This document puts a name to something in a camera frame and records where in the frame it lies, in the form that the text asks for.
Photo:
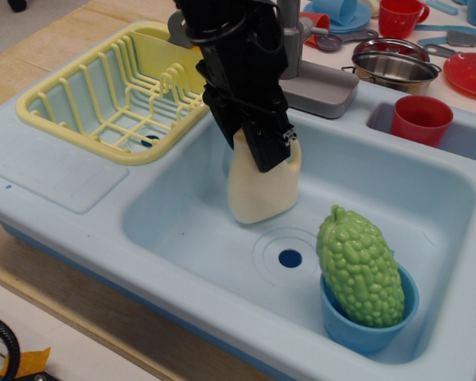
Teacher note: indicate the small red cup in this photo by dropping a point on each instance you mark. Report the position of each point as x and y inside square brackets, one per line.
[319, 21]

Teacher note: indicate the cream detergent bottle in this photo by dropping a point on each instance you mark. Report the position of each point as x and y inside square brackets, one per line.
[255, 196]

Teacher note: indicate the orange tape piece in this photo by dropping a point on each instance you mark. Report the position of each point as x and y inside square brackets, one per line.
[29, 363]

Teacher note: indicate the green bitter melon toy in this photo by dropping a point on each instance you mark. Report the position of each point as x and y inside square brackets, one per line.
[360, 270]

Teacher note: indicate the red cup in tray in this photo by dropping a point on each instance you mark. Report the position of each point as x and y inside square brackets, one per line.
[421, 119]

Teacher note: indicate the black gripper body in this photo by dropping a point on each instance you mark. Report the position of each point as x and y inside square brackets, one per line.
[243, 52]

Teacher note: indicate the blue plate with cup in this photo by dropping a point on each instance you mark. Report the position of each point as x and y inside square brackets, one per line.
[345, 15]

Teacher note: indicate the grey toy spoon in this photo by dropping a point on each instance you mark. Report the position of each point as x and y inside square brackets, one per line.
[334, 42]

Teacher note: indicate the red plate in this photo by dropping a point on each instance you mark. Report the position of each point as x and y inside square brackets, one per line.
[460, 72]

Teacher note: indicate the blue plastic cup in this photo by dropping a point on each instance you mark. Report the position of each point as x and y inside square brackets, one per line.
[360, 338]

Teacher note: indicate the grey toy spatula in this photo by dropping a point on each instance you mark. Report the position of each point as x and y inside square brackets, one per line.
[454, 38]

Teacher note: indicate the steel pot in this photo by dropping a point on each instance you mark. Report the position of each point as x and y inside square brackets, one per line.
[395, 64]

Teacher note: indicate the yellow dish drying rack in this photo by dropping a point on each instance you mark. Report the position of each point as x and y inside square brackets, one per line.
[129, 99]

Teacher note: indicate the light blue toy sink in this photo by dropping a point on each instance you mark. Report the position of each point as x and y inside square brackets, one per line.
[73, 225]

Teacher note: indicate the blue toy utensil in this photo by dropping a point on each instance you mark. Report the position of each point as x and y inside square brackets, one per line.
[440, 28]

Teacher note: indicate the grey toy faucet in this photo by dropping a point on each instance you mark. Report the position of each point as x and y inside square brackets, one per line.
[310, 87]

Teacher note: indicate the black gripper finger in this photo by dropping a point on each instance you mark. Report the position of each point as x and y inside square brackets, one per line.
[225, 114]
[269, 139]

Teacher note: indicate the red mug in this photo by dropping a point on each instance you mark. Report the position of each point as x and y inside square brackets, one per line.
[398, 18]

